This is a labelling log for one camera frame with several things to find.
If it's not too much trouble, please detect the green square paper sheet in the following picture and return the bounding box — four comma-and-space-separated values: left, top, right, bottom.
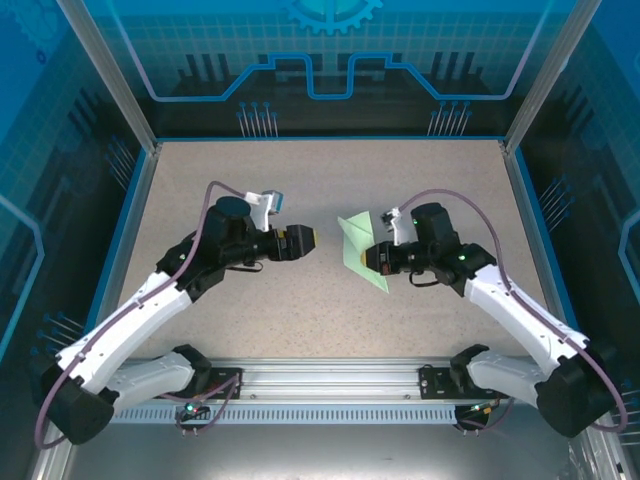
337, 210, 390, 294

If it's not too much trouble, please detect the sheet metal panel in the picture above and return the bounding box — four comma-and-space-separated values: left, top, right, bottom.
29, 389, 632, 480

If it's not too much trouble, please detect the left gripper thin black wire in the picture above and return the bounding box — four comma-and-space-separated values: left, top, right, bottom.
223, 260, 265, 275

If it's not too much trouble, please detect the gripper thin black wire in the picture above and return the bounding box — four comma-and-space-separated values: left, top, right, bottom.
408, 269, 442, 288
223, 260, 265, 275

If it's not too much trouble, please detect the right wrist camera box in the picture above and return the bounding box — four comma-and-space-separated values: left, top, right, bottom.
380, 206, 412, 247

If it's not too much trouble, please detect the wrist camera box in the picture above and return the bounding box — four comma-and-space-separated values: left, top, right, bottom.
243, 188, 285, 235
380, 206, 412, 247

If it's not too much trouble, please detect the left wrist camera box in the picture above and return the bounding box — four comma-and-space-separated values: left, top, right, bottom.
243, 188, 285, 235

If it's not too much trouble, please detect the right gripper thin black wire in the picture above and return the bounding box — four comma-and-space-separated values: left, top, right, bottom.
408, 269, 442, 288

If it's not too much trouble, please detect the left aluminium side rail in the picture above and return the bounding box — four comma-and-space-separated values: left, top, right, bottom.
83, 142, 162, 364

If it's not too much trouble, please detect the aluminium mounting rail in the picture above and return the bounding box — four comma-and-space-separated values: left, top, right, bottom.
112, 355, 546, 401

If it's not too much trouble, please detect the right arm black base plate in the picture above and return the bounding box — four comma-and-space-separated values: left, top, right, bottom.
418, 363, 466, 400

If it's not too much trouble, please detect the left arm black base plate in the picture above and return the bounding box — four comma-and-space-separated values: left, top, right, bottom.
199, 367, 245, 400

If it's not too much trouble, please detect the slotted grey cable duct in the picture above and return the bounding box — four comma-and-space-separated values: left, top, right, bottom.
112, 405, 460, 427

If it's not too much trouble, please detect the right aluminium frame post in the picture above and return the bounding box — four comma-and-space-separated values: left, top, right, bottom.
501, 0, 609, 154

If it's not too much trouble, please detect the aluminium frame post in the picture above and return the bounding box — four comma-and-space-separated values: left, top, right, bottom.
53, 0, 162, 155
501, 0, 609, 154

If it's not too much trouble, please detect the left aluminium frame post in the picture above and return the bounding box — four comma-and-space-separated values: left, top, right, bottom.
53, 0, 162, 155

